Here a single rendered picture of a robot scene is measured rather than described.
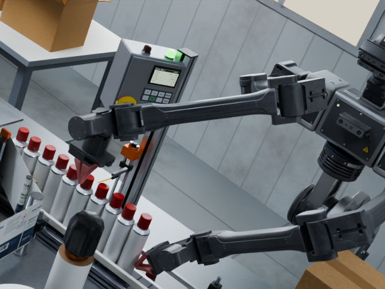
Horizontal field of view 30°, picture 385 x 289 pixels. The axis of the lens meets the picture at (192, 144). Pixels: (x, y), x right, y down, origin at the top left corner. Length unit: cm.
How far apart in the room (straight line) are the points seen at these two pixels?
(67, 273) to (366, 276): 87
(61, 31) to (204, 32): 142
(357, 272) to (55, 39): 196
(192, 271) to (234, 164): 246
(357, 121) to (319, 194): 27
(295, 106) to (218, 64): 300
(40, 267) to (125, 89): 53
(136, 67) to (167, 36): 297
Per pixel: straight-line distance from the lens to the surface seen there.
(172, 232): 243
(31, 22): 358
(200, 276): 230
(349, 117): 207
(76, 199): 206
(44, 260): 203
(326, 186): 219
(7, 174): 216
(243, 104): 166
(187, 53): 195
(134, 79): 191
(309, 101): 170
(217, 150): 475
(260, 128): 456
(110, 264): 204
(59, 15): 346
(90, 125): 163
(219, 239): 182
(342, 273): 209
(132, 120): 166
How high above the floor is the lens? 213
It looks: 25 degrees down
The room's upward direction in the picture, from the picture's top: 24 degrees clockwise
